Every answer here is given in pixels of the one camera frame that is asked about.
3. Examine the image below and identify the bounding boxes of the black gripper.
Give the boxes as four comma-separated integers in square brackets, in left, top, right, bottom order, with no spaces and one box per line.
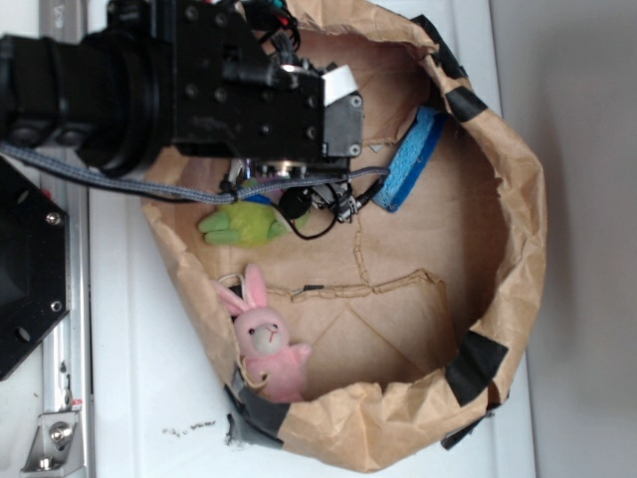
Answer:
[150,1,363,173]

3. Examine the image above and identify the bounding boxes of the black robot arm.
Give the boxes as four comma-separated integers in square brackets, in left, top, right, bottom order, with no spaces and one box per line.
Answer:
[1,1,363,177]

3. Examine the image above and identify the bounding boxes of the green plush frog toy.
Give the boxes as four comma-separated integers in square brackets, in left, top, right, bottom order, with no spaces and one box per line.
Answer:
[197,189,293,248]

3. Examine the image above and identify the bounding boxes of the blue sponge block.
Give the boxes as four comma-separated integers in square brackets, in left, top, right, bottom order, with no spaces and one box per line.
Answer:
[373,107,447,213]

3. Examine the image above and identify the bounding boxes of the brown paper bag bin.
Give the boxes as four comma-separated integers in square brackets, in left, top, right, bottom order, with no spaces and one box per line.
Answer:
[143,1,547,472]

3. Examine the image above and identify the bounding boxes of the pink plush bunny toy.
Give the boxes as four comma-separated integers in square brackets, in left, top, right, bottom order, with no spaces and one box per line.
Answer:
[212,264,312,403]

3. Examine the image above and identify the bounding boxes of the grey braided cable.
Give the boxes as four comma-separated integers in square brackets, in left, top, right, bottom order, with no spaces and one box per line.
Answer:
[0,142,390,205]

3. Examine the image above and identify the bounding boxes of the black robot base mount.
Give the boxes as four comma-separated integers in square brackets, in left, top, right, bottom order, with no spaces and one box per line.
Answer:
[1,158,69,380]

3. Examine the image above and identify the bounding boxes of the aluminium frame rail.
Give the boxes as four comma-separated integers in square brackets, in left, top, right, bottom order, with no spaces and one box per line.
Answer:
[20,0,96,474]

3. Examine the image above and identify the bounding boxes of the metal corner bracket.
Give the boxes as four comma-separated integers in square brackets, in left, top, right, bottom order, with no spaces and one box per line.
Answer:
[20,411,84,477]

